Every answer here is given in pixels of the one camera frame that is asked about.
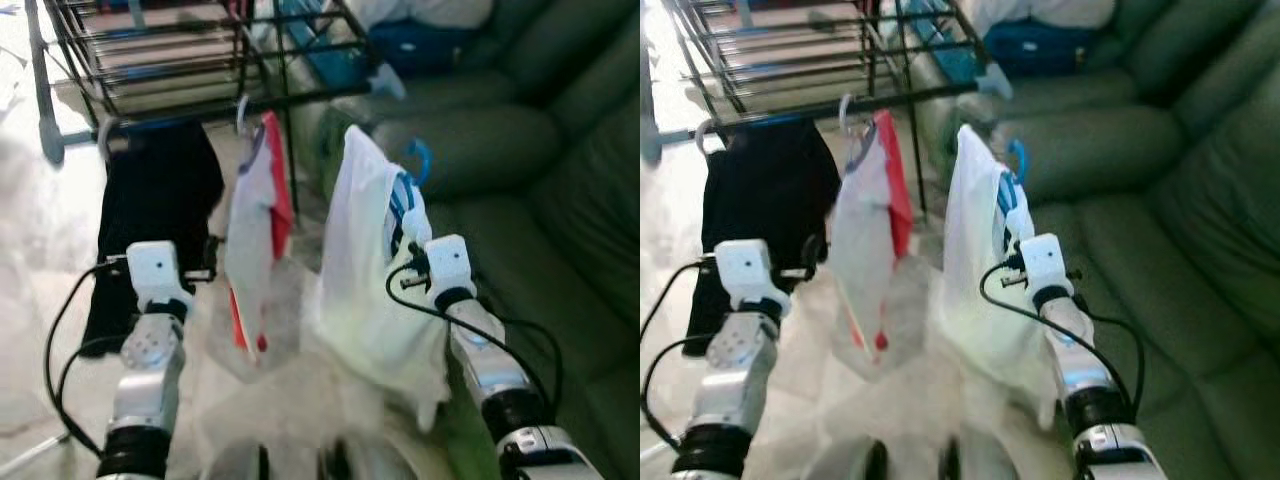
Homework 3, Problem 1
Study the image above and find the white shirt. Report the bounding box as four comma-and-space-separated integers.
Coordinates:
935, 122, 1061, 431
312, 124, 453, 433

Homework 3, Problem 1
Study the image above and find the blue plastic hanger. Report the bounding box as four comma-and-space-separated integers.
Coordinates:
995, 137, 1031, 246
388, 137, 433, 251

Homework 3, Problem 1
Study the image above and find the pale beige garment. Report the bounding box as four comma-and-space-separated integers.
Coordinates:
830, 118, 899, 359
223, 120, 281, 363

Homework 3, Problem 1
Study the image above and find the dark navy garment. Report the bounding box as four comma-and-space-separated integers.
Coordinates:
78, 118, 226, 359
682, 118, 843, 356

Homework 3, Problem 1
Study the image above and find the red garment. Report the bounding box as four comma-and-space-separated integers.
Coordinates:
228, 110, 296, 353
845, 108, 916, 353

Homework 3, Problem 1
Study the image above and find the black metal drying rack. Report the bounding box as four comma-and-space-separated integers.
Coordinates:
640, 0, 1014, 216
25, 0, 409, 216

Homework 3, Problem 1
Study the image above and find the green sofa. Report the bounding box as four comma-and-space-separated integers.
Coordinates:
905, 0, 1280, 480
285, 0, 641, 480

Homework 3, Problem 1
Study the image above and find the silver left robot leg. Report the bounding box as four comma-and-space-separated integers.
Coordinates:
200, 440, 271, 480
805, 438, 891, 480

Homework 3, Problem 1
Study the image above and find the silver robot leg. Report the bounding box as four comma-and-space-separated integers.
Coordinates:
940, 435, 1041, 480
805, 438, 891, 480
200, 440, 271, 480
318, 435, 441, 480

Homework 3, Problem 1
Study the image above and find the silver right robot leg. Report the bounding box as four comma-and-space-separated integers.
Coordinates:
318, 435, 441, 480
940, 435, 1041, 480

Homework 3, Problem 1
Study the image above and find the blue storage box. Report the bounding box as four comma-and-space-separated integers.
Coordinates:
915, 10, 1101, 86
300, 10, 479, 89

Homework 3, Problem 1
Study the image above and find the white rod with black tip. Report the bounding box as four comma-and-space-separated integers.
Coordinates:
0, 430, 73, 477

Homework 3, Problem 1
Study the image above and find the cream cloth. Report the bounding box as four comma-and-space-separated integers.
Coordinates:
965, 0, 1119, 31
345, 0, 496, 31

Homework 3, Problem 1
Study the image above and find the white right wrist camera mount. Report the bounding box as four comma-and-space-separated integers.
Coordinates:
1020, 233, 1073, 303
422, 235, 476, 306

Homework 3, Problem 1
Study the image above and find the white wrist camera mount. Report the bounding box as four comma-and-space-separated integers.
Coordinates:
715, 239, 791, 313
126, 241, 196, 313
422, 235, 476, 306
1020, 233, 1073, 303

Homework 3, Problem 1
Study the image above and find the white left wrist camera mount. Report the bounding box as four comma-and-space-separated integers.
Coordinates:
715, 239, 791, 313
126, 241, 196, 313

